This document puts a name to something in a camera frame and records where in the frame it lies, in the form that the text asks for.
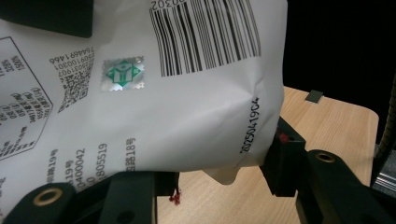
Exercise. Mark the grey tape strip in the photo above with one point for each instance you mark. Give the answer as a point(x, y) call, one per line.
point(314, 96)

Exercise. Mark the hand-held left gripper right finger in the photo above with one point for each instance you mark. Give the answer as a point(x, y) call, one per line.
point(285, 165)

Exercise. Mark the metal floor rail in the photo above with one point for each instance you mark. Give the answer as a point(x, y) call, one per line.
point(386, 177)

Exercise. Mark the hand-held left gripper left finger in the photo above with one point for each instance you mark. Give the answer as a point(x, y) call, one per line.
point(134, 196)

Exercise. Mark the blue white milk carton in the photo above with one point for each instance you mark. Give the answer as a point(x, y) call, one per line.
point(186, 109)

